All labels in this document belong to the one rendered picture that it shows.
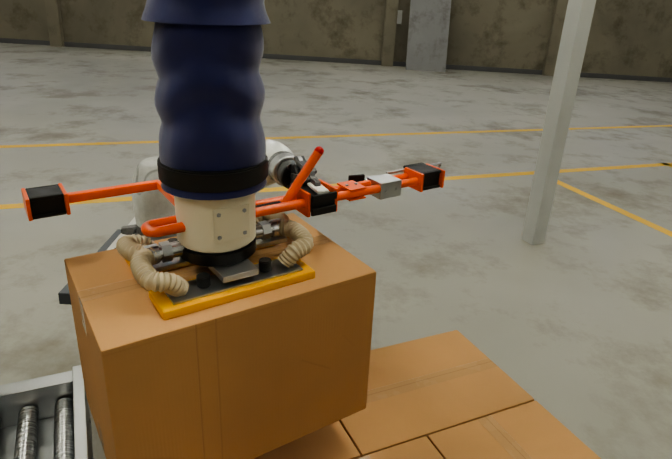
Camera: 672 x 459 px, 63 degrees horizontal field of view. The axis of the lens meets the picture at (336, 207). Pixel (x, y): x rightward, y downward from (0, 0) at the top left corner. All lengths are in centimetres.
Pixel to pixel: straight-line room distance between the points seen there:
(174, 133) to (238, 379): 52
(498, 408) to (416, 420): 26
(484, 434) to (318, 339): 64
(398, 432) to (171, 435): 67
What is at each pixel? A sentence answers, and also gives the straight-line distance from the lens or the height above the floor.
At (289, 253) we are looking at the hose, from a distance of 121.
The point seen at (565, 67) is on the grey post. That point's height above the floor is 130.
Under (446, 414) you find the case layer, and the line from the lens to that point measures 173.
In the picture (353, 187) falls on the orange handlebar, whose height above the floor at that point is 122.
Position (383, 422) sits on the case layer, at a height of 54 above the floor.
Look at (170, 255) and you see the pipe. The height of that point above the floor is 114.
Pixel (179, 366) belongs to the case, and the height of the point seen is 98.
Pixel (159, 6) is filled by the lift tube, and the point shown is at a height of 162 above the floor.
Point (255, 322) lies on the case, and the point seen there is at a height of 103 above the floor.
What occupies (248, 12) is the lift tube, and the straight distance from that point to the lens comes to 105.
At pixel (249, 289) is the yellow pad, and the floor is 108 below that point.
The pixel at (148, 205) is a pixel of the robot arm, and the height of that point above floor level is 99.
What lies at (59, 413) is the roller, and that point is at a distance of 178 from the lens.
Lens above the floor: 166
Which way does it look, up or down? 21 degrees down
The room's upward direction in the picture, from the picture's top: 4 degrees clockwise
